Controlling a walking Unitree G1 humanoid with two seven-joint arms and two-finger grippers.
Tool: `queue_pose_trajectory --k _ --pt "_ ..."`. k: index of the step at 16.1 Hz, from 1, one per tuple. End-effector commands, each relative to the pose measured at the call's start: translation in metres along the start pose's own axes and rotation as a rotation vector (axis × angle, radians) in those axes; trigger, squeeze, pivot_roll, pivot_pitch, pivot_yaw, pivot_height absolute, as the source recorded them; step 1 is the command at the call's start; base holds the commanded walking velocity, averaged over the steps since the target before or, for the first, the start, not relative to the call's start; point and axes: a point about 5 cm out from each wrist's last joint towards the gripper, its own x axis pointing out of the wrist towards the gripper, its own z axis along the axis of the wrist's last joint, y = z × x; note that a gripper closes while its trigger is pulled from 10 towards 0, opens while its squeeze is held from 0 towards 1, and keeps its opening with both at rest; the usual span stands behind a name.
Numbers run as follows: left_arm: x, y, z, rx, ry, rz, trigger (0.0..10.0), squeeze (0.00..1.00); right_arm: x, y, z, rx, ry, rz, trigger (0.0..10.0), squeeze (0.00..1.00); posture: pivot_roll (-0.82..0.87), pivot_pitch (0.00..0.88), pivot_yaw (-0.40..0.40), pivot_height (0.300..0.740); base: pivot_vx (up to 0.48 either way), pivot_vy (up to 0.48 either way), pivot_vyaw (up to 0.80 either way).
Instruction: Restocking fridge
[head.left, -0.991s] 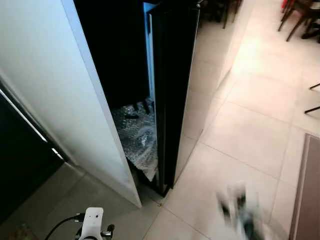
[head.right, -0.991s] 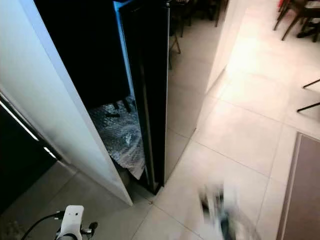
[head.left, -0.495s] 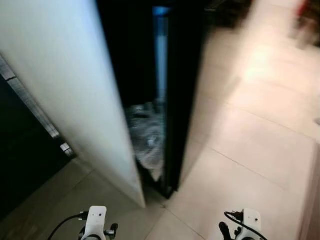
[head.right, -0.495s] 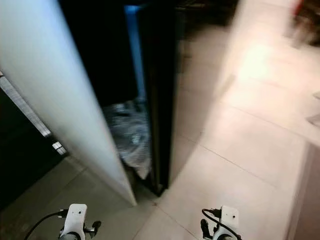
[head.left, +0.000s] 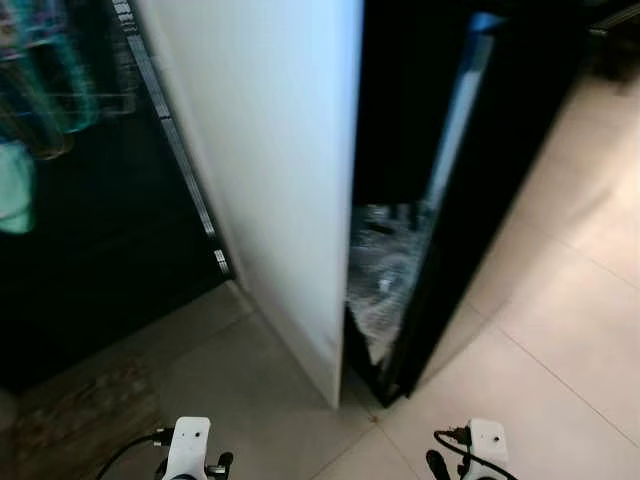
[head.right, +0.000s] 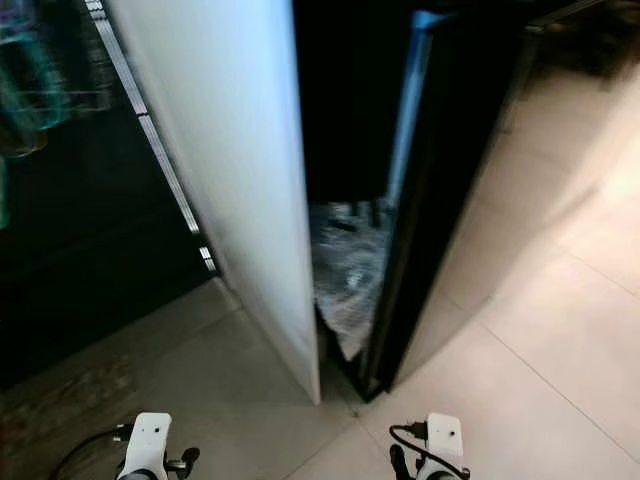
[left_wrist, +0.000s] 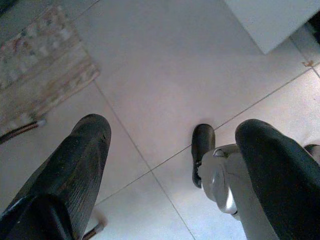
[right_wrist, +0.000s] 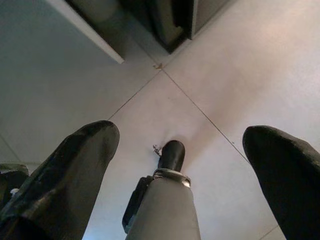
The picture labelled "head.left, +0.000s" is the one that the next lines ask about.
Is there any black grey fridge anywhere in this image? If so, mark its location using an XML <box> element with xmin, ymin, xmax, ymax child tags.
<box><xmin>135</xmin><ymin>0</ymin><xmax>366</xmax><ymax>409</ymax></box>

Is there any black fridge door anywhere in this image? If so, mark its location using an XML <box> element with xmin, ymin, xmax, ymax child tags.
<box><xmin>345</xmin><ymin>0</ymin><xmax>611</xmax><ymax>406</ymax></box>

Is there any patterned brown rug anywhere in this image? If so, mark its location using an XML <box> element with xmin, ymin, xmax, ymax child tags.
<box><xmin>10</xmin><ymin>355</ymin><xmax>166</xmax><ymax>471</ymax></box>

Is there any crackled silvery sheet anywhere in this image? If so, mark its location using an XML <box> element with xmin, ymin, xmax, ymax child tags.
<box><xmin>347</xmin><ymin>203</ymin><xmax>433</xmax><ymax>366</ymax></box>

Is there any dark cabinet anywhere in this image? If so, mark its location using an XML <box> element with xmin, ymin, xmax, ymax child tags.
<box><xmin>0</xmin><ymin>0</ymin><xmax>236</xmax><ymax>396</ymax></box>

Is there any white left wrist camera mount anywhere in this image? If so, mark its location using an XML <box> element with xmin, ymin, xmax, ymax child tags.
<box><xmin>163</xmin><ymin>417</ymin><xmax>212</xmax><ymax>480</ymax></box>

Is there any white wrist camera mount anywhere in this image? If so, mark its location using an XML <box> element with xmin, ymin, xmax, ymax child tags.
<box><xmin>465</xmin><ymin>418</ymin><xmax>508</xmax><ymax>476</ymax></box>
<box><xmin>163</xmin><ymin>417</ymin><xmax>212</xmax><ymax>480</ymax></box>

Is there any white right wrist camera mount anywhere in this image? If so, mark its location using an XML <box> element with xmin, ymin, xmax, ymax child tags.
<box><xmin>465</xmin><ymin>418</ymin><xmax>508</xmax><ymax>476</ymax></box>

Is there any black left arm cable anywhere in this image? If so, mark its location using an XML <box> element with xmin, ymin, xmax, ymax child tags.
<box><xmin>95</xmin><ymin>430</ymin><xmax>176</xmax><ymax>480</ymax></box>

